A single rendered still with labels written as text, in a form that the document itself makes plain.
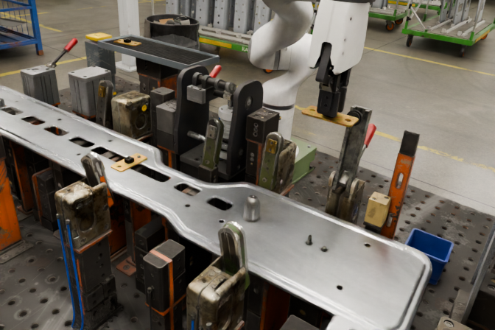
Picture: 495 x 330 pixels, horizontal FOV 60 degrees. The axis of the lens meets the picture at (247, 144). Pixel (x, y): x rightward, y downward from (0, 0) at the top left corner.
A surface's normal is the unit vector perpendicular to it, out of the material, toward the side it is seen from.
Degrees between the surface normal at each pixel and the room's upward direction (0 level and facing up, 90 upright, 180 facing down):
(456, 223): 0
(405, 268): 0
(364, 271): 0
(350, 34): 90
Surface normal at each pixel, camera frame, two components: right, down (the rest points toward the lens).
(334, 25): -0.42, 0.26
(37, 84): 0.83, 0.29
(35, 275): 0.06, -0.89
